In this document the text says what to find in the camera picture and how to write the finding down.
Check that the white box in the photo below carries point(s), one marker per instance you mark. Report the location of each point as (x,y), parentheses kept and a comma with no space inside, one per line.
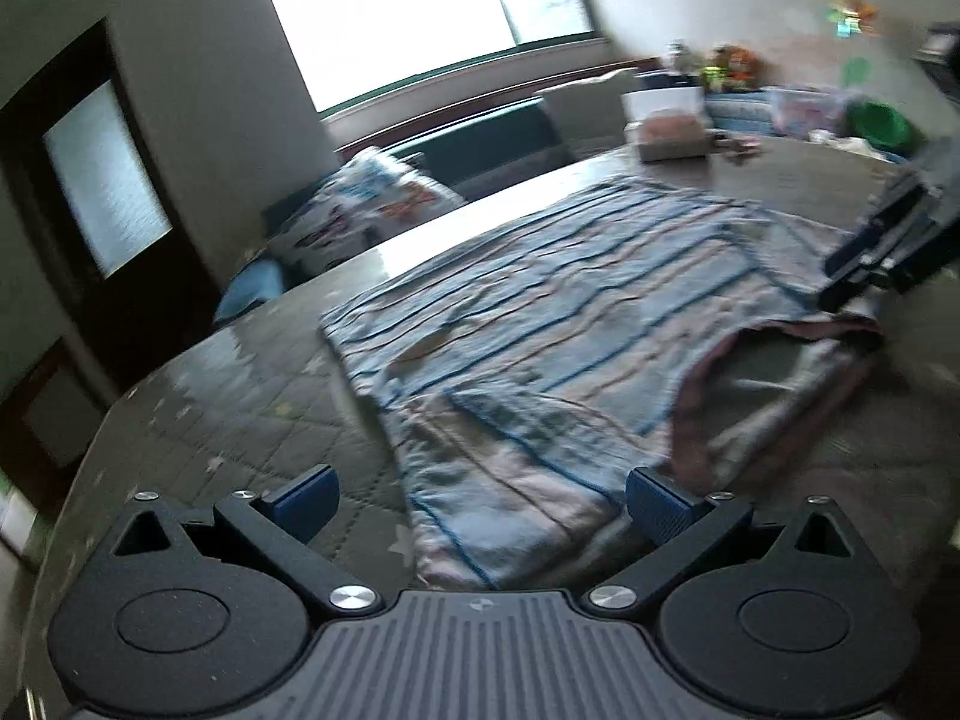
(667,124)

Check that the clear plastic storage bin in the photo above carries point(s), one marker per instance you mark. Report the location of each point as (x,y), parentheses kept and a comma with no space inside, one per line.
(806,111)

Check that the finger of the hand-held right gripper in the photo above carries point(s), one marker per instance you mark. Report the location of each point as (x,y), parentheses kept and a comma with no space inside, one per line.
(874,229)

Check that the colourful toys heap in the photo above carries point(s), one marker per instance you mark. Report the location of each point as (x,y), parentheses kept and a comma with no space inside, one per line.
(716,64)

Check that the blue cushion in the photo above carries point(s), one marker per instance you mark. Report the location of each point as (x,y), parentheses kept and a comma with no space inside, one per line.
(247,291)

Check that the bright window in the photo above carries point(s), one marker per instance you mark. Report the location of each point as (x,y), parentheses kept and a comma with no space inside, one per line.
(420,15)

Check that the teal bench sofa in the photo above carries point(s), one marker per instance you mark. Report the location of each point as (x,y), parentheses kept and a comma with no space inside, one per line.
(480,142)

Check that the grey quilted star mat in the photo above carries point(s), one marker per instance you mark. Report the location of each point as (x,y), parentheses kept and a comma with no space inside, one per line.
(247,420)

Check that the blue striped garment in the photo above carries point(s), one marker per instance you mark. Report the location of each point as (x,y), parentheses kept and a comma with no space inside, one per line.
(570,300)

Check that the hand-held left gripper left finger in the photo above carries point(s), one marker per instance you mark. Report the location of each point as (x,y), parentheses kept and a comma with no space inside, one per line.
(304,501)

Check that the colourful wall decoration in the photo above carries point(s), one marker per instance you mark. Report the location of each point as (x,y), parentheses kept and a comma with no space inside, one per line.
(851,15)

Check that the green plastic basin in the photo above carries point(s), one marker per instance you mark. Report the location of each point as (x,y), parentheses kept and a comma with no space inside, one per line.
(877,126)

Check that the white cushion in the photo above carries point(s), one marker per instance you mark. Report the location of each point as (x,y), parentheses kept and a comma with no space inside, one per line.
(589,109)

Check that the dark door with frosted glass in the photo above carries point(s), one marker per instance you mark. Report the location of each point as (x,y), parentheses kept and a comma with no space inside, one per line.
(97,180)

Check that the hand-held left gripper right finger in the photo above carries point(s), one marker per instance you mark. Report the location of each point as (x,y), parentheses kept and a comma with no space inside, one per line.
(660,511)

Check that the printed cartoon pillow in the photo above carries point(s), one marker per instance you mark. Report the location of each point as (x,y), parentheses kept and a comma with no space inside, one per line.
(360,199)

